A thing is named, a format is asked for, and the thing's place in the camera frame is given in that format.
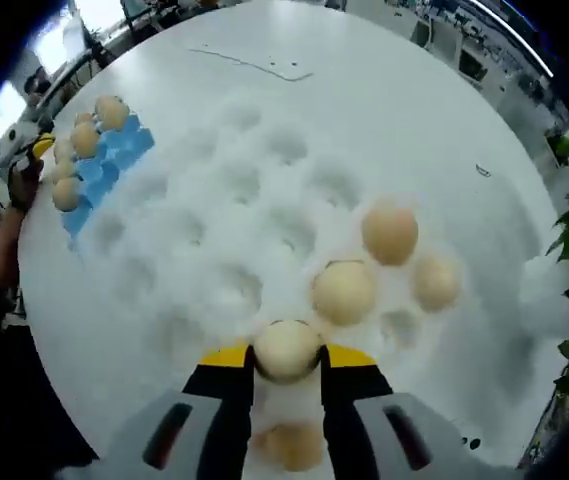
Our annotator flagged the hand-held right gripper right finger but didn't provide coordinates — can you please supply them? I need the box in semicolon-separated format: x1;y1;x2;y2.
317;343;465;480

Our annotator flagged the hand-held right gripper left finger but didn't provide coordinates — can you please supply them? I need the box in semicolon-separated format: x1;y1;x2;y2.
113;343;259;480

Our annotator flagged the group of beige eggs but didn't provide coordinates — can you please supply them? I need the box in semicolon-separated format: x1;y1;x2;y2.
51;94;130;211

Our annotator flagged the blue egg tray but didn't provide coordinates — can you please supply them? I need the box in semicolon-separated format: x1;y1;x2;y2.
58;112;156;251

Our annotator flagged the white foam egg holder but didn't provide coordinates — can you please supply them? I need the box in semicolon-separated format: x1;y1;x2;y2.
71;89;470;471

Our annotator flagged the person's left hand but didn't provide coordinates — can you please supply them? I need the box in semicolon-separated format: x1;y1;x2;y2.
6;163;45;216

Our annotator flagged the white monitor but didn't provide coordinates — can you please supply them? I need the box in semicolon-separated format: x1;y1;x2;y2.
61;4;93;56

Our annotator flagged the person's black shirt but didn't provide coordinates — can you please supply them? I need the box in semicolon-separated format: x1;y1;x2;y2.
0;264;100;480

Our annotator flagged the curved ceiling light strip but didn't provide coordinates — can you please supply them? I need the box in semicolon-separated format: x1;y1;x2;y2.
473;0;555;79

